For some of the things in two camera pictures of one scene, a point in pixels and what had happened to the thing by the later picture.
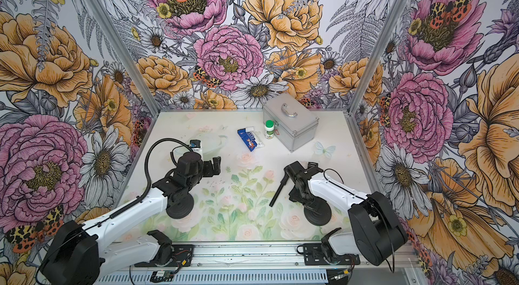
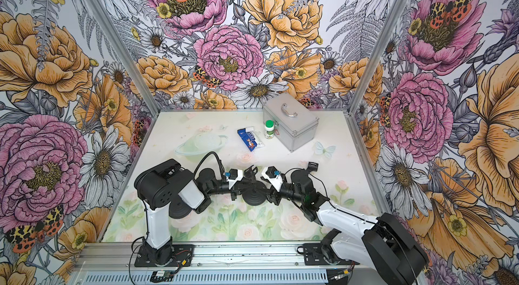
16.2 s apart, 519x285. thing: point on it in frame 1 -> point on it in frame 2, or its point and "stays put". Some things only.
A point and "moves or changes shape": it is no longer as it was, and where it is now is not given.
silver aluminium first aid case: (294, 125) stays put
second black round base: (181, 206) stays put
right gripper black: (296, 192) -> (273, 193)
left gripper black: (207, 165) -> (234, 189)
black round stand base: (317, 212) moves or changes shape
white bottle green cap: (269, 129) stays put
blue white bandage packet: (252, 138) stays put
